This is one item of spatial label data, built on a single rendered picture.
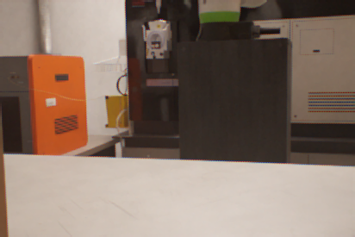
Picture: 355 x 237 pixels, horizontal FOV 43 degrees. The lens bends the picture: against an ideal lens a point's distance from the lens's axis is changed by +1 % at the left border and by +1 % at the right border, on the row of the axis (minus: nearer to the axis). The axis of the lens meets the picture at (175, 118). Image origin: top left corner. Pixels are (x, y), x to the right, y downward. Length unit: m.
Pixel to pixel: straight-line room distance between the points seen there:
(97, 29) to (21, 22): 0.67
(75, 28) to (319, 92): 2.17
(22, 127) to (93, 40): 1.86
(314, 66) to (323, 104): 0.18
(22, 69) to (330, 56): 1.30
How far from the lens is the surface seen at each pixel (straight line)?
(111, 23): 3.54
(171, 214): 0.55
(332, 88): 2.11
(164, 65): 2.13
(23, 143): 1.86
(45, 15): 3.71
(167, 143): 2.17
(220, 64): 1.31
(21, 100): 1.84
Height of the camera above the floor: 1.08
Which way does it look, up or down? 7 degrees down
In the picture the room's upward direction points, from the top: 1 degrees counter-clockwise
